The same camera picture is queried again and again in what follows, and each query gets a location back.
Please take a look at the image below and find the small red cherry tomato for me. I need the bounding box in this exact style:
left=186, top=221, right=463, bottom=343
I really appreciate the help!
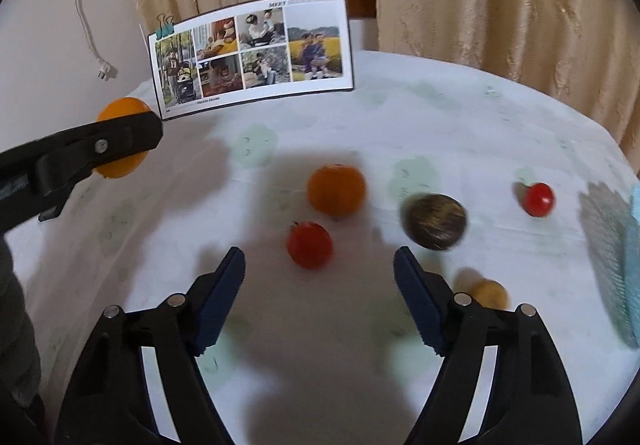
left=522, top=182, right=555, bottom=218

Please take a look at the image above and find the white patterned tablecloth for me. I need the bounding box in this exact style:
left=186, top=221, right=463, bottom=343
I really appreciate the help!
left=8, top=52, right=639, bottom=444

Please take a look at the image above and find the small brown longan lower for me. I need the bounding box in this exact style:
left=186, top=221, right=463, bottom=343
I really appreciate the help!
left=469, top=279, right=510, bottom=311

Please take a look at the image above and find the left teal binder clip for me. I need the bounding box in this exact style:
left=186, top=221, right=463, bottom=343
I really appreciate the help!
left=155, top=13, right=175, bottom=40

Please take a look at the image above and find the light blue plastic basket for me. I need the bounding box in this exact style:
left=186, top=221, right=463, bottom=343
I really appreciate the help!
left=620, top=185, right=640, bottom=342

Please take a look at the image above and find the beige curtain right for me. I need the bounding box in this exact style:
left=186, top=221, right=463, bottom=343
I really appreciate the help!
left=376, top=0, right=639, bottom=165

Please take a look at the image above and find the grey gloved left hand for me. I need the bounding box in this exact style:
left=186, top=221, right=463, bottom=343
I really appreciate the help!
left=0, top=237, right=41, bottom=407

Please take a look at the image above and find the photo collage board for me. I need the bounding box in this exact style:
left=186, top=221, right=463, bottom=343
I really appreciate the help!
left=148, top=0, right=355, bottom=120

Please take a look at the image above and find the yellow-orange oval fruit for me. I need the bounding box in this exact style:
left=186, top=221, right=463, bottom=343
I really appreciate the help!
left=96, top=98, right=151, bottom=179

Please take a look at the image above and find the small orange mandarin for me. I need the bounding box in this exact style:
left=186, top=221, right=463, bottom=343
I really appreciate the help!
left=306, top=165, right=367, bottom=219

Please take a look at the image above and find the dark passion fruit near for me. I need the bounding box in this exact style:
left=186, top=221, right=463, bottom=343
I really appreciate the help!
left=400, top=194, right=468, bottom=251

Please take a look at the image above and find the white power plug cable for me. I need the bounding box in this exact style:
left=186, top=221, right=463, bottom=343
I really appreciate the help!
left=68, top=0, right=120, bottom=82

